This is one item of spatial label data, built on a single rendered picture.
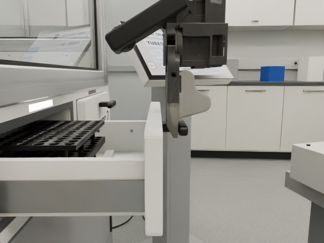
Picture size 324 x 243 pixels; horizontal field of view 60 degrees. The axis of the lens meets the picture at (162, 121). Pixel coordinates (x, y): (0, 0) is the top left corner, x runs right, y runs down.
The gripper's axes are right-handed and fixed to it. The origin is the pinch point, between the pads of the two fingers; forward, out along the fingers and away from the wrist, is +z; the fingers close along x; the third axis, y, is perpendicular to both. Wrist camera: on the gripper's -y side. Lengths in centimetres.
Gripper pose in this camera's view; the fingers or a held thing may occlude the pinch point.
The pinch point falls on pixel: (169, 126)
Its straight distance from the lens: 40.8
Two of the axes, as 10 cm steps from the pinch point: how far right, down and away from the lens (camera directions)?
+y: 10.0, 0.0, 0.2
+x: -0.2, -1.6, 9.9
